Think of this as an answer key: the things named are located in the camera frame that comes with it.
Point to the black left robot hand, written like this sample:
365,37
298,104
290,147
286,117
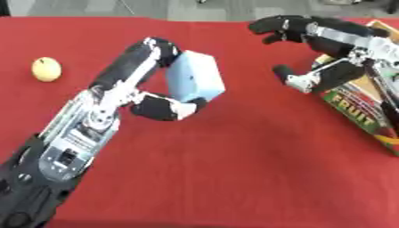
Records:
127,63

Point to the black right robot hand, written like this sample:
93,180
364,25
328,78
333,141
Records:
332,44

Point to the light blue rectangular block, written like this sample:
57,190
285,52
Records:
195,76

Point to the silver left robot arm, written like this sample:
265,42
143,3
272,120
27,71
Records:
57,154

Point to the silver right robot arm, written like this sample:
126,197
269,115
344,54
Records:
382,74

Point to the printed cardboard box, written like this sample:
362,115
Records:
363,104

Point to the yellow toy fruit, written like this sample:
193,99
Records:
46,69

